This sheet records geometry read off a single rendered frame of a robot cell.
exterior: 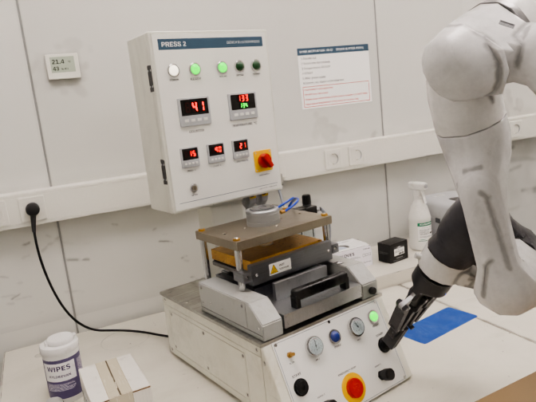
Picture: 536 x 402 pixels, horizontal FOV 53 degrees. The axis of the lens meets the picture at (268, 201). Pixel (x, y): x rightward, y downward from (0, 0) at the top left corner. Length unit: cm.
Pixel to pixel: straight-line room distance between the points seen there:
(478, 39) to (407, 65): 145
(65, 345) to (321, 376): 59
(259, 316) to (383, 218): 116
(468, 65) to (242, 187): 78
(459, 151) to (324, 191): 115
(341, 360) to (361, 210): 101
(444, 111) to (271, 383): 60
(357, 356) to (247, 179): 51
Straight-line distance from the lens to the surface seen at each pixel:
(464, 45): 74
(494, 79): 75
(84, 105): 171
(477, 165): 88
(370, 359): 122
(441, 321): 157
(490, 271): 92
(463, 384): 129
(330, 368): 116
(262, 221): 122
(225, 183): 134
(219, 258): 126
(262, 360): 110
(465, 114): 87
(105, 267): 177
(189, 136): 129
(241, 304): 111
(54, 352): 136
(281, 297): 117
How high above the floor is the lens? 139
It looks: 11 degrees down
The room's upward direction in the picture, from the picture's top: 6 degrees counter-clockwise
